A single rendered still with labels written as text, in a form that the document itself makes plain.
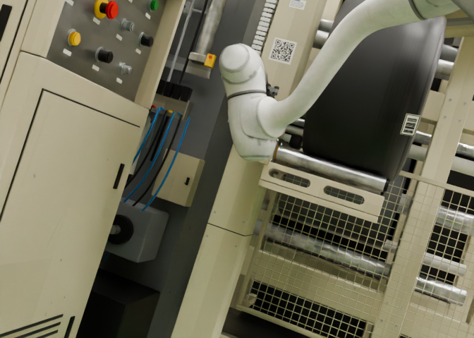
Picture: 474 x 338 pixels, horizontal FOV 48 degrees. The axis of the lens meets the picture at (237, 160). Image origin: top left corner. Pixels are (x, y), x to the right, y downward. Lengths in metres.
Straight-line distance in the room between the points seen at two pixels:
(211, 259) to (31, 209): 0.69
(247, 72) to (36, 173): 0.53
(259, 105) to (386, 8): 0.37
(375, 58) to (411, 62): 0.09
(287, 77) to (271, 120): 0.48
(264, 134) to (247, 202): 0.46
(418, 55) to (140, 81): 0.78
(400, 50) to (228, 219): 0.72
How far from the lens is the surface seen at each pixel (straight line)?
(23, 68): 1.14
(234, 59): 1.30
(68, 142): 1.27
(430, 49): 1.56
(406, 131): 1.52
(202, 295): 1.76
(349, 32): 1.19
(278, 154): 1.62
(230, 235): 1.72
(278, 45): 1.77
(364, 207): 1.56
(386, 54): 1.51
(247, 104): 1.30
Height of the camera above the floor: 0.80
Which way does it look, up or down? 1 degrees up
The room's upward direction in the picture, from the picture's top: 18 degrees clockwise
